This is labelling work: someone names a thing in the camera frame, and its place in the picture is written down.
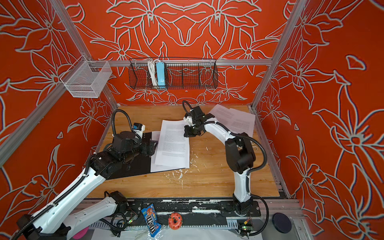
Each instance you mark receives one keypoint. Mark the pink dumbbell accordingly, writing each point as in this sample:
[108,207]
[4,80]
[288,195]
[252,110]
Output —
[80,234]

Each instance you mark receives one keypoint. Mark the clear plastic bin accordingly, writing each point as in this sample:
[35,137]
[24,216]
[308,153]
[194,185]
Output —
[82,80]

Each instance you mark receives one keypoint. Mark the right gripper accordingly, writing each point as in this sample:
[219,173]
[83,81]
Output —
[187,133]

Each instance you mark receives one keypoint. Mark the grey clip folder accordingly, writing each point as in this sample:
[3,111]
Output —
[143,165]

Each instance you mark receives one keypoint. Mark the blue candy bag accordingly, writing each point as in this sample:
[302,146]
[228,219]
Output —
[150,216]

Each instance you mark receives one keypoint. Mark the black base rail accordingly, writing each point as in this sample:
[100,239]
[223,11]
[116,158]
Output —
[225,207]

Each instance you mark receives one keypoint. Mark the blue white box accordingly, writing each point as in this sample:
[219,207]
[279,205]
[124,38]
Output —
[161,74]

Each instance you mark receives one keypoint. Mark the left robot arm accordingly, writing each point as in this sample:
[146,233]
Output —
[56,221]

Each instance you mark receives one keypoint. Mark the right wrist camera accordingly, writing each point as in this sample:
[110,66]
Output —
[197,115]

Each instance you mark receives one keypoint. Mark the small green circuit board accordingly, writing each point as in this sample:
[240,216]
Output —
[246,228]

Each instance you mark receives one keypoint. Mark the red toy wheel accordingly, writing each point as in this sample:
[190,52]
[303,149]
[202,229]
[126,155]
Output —
[175,221]

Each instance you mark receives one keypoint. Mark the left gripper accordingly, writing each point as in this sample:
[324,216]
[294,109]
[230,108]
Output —
[146,151]

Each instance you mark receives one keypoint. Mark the black wire basket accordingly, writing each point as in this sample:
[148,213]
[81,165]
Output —
[181,74]

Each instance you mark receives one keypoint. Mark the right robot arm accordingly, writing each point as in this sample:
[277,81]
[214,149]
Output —
[244,154]

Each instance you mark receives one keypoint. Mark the dark round disc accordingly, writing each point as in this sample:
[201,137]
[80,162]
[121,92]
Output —
[282,223]

